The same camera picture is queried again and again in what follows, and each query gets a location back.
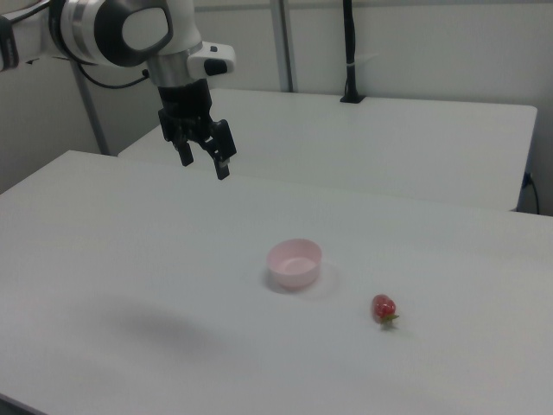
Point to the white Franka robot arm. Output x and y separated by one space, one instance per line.
90 30

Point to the pink plastic bowl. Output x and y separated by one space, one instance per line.
294 266

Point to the white rear table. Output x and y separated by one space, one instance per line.
367 142

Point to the black pole with clamp base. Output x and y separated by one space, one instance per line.
351 52

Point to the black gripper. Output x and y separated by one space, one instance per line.
186 108

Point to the grey partition post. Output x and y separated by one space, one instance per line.
285 47
93 116

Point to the red strawberry with green leaves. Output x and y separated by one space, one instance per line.
383 307

